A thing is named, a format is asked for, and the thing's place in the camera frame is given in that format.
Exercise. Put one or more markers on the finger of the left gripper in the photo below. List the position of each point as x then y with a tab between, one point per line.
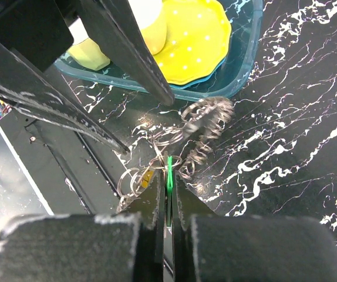
112	25
30	94

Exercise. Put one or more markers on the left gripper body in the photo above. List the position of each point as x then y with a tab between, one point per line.
37	29

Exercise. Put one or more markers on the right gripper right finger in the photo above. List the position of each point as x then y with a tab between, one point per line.
208	247

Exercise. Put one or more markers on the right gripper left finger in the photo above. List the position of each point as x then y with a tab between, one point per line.
79	247

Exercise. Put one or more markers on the green key tag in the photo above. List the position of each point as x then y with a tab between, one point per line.
169	188

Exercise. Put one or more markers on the pale yellow cup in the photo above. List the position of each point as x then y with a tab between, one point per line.
84	50

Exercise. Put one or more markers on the yellow key tag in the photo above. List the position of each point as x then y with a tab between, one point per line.
146	179

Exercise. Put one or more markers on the yellow-green dotted plate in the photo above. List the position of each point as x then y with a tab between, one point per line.
197	41

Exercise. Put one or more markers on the teal plastic tray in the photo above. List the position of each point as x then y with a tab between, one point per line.
230	76

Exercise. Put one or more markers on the yellow mug with handle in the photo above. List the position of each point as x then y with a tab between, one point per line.
151	20

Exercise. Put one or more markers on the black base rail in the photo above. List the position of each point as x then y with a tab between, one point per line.
69	172

